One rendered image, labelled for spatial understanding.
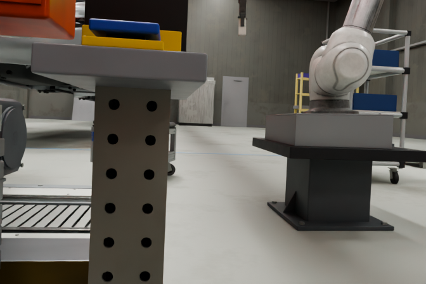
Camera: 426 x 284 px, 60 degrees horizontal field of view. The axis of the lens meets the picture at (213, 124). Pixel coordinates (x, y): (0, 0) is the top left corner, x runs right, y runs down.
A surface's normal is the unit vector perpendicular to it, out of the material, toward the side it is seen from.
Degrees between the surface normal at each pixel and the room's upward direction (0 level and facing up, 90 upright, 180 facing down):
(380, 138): 90
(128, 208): 90
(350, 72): 94
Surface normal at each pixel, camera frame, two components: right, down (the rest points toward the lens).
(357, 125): 0.14, 0.03
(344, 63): -0.11, 0.11
